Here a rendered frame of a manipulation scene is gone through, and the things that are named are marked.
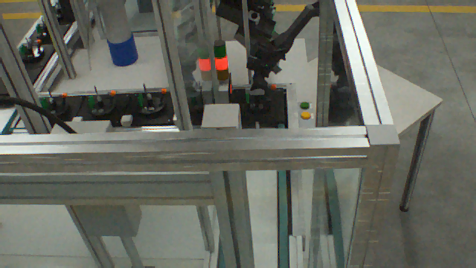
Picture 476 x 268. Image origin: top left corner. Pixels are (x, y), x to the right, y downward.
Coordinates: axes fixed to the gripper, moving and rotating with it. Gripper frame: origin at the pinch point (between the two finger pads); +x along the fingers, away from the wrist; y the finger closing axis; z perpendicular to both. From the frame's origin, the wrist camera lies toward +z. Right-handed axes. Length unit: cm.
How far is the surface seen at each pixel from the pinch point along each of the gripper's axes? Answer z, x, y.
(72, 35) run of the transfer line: 88, 78, -76
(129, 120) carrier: 41, 41, 12
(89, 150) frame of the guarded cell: 59, -69, 134
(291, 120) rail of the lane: -20.8, 2.2, 11.2
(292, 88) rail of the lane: -21.7, 1.4, -11.9
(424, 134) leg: -96, -12, -11
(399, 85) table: -73, -22, -26
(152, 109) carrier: 33.7, 34.5, 5.8
